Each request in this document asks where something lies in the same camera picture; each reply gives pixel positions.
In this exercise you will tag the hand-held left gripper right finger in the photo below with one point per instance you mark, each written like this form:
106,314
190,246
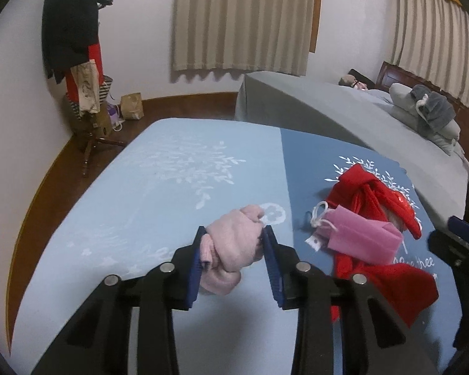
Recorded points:
275,269

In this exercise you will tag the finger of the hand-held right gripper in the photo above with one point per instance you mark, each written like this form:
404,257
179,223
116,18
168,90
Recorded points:
467,226
441,242

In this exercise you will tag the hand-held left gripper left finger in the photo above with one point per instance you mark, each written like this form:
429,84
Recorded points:
193,269

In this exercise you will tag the knotted sock bundle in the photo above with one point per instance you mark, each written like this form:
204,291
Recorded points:
234,242

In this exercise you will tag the red cloth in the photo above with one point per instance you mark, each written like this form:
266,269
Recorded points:
391,285

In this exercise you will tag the blue tree print tablecloth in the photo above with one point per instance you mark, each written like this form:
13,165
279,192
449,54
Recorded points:
140,203

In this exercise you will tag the dark grey folded towel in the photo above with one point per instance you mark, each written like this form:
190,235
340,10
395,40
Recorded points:
437,109

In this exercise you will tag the folded light grey duvet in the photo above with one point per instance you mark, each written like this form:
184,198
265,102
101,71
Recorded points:
402,101

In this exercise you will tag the wooden coat rack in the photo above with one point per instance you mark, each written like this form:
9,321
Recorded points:
90,144

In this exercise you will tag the bed with grey sheet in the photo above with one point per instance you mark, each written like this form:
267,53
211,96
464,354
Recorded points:
316,105

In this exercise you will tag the dark wooden headboard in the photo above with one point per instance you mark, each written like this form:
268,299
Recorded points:
391,74

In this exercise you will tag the purple bag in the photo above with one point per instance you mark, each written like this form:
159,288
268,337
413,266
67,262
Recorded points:
114,115

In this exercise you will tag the brown paper bag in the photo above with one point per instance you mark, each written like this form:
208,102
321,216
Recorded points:
132,105

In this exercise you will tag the small grey bundle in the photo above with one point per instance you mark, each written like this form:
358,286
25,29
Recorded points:
346,81

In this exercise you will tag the black pillow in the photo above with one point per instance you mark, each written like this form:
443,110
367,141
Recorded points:
355,72

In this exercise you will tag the beige curtain above headboard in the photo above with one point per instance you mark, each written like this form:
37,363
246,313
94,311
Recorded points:
434,39

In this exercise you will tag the striped bag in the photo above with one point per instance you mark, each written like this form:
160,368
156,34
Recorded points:
106,90

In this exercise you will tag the beige canvas tote bag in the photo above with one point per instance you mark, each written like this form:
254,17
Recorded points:
86,86

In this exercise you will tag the red hanging bag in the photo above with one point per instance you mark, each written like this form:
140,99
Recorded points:
72,86

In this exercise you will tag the dark hanging jacket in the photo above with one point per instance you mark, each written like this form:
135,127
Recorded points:
66,19

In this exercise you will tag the beige curtain beside window frame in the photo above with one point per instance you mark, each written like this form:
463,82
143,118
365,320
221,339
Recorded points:
238,19

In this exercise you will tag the wooden window frame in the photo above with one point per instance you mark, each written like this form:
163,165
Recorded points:
316,7

